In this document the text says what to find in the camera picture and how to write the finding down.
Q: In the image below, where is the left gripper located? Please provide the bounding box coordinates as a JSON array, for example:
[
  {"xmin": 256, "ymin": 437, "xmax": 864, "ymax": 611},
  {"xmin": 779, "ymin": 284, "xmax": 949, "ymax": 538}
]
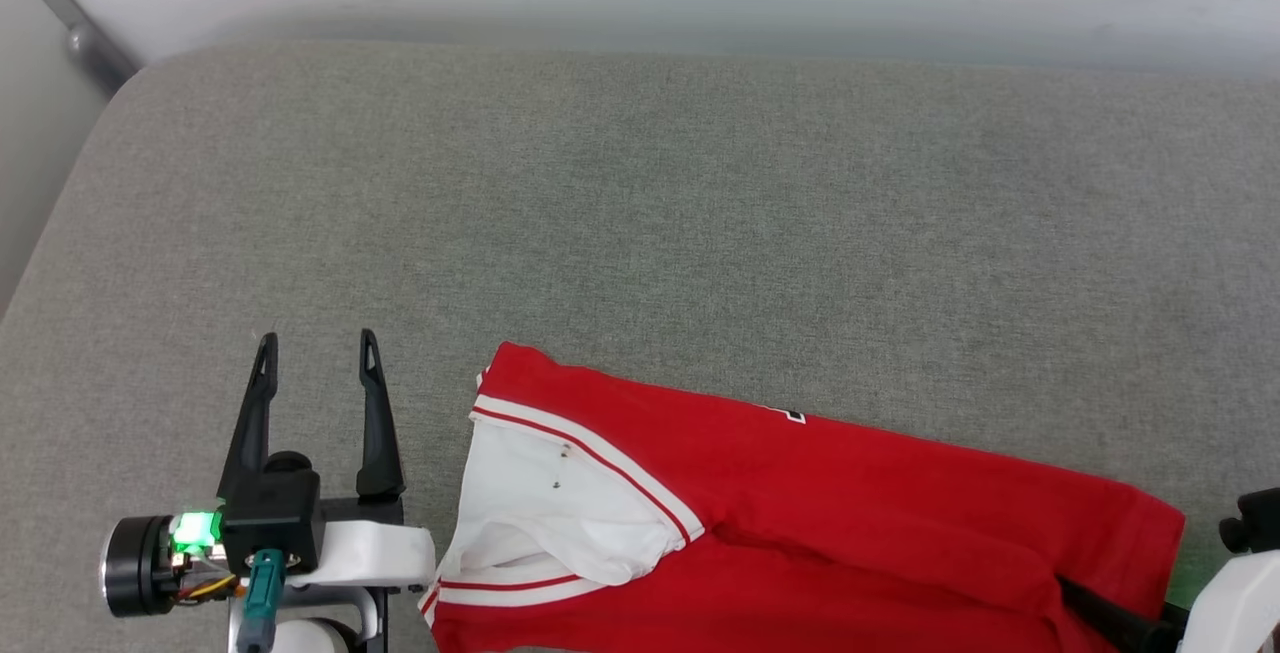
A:
[{"xmin": 100, "ymin": 328, "xmax": 407, "ymax": 620}]

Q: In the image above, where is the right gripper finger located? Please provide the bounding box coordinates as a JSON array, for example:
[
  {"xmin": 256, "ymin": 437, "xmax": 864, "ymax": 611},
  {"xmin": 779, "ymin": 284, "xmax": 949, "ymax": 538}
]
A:
[{"xmin": 1058, "ymin": 577, "xmax": 1187, "ymax": 653}]

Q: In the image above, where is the red and white shirt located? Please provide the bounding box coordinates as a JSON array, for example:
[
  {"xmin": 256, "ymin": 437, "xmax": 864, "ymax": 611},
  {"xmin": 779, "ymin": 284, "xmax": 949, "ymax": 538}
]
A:
[{"xmin": 417, "ymin": 340, "xmax": 1188, "ymax": 653}]

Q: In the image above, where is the grey fabric sofa cushion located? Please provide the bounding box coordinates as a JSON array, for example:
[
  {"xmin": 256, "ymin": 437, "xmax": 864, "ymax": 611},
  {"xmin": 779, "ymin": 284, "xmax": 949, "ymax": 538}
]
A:
[{"xmin": 0, "ymin": 38, "xmax": 1280, "ymax": 653}]

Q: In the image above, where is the grey metal pipe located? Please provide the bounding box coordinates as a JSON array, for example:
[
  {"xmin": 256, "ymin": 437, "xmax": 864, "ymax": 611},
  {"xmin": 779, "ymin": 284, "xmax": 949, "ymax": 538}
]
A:
[{"xmin": 0, "ymin": 0, "xmax": 143, "ymax": 99}]

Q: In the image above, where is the teal cable connector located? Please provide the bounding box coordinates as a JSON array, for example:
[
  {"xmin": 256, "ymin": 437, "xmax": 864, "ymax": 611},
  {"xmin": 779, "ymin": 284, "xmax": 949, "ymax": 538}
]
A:
[{"xmin": 236, "ymin": 549, "xmax": 287, "ymax": 653}]

